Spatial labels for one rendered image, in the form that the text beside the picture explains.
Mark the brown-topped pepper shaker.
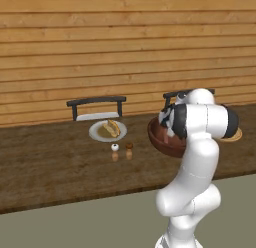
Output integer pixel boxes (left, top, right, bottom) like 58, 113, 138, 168
124, 142, 134, 161

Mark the white round plate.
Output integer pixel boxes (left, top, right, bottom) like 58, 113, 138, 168
88, 119, 128, 143

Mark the tan round plate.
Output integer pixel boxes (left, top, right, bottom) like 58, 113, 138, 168
218, 126, 243, 143

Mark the brown wooden bowl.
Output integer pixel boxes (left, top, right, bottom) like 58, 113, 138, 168
147, 115, 188, 159

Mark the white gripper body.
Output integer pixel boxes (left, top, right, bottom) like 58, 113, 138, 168
158, 106, 177, 138

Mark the golden hot dog bun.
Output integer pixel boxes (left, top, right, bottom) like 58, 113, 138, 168
102, 119, 121, 139

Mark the black chair with white seat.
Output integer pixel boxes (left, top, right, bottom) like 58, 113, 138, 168
66, 95, 127, 122
162, 88, 216, 110

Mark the white-topped salt shaker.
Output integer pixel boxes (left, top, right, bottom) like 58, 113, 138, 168
110, 143, 120, 163

